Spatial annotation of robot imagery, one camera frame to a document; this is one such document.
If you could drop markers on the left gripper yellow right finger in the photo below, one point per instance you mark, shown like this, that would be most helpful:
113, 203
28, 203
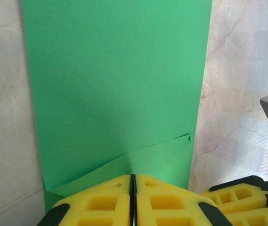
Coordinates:
169, 204

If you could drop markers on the green paper sheet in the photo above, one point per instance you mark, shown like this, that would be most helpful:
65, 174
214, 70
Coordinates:
115, 70

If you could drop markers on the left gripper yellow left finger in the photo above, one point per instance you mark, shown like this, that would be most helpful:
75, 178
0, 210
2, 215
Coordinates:
100, 204

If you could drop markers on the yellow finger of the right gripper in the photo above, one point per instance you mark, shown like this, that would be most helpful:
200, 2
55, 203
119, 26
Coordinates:
237, 197
254, 219

